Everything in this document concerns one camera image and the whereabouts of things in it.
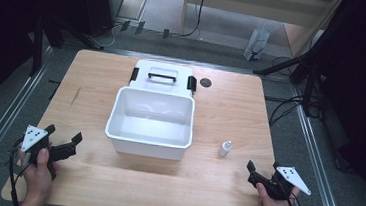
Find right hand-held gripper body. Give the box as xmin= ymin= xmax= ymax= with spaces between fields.
xmin=245 ymin=162 xmax=315 ymax=205

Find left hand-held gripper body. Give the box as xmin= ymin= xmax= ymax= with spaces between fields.
xmin=13 ymin=124 xmax=80 ymax=182

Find small white dropper bottle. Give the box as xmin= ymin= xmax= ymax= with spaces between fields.
xmin=217 ymin=139 xmax=234 ymax=158

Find white plastic storage box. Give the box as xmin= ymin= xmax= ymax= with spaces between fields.
xmin=102 ymin=84 xmax=197 ymax=163

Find person's left hand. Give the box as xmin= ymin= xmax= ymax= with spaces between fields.
xmin=13 ymin=145 xmax=63 ymax=206

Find black metal stand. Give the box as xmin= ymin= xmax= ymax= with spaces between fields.
xmin=28 ymin=11 xmax=48 ymax=79

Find black round table grommet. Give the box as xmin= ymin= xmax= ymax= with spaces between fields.
xmin=198 ymin=76 xmax=213 ymax=89

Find black tripod stand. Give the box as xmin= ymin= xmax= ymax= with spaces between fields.
xmin=249 ymin=8 xmax=338 ymax=120

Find white plastic bag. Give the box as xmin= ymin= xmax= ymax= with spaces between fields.
xmin=242 ymin=18 xmax=273 ymax=64

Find dark cabinet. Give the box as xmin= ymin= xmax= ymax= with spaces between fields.
xmin=74 ymin=0 xmax=128 ymax=42

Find metal floor rail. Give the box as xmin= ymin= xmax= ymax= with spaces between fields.
xmin=0 ymin=40 xmax=56 ymax=205
xmin=280 ymin=83 xmax=362 ymax=206

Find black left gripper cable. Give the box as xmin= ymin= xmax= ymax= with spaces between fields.
xmin=4 ymin=136 xmax=35 ymax=206

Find black floor cables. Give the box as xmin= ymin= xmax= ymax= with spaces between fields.
xmin=261 ymin=89 xmax=307 ymax=131

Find white box lid black handle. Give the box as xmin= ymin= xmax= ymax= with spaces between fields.
xmin=128 ymin=57 xmax=199 ymax=99

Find white floor cable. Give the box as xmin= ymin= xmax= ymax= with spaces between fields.
xmin=98 ymin=21 xmax=123 ymax=51

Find light wooden furniture frame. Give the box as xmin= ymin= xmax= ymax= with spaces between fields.
xmin=178 ymin=0 xmax=345 ymax=61

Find black hanging cable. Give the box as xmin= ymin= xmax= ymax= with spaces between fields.
xmin=179 ymin=0 xmax=208 ymax=41

